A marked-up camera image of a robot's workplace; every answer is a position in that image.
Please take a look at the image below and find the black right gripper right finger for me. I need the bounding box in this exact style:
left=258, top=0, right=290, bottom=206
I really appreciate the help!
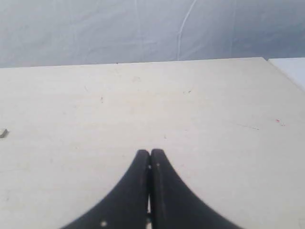
left=151, top=149, right=240, bottom=229

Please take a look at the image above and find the grey fabric backdrop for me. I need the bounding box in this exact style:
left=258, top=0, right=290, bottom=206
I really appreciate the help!
left=0, top=0, right=305, bottom=67

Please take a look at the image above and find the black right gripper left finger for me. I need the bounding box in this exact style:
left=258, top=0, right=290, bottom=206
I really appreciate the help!
left=64, top=150, right=150, bottom=229

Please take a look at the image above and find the wood block with magnets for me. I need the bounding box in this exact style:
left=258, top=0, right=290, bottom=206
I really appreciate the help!
left=0, top=128, right=8, bottom=138

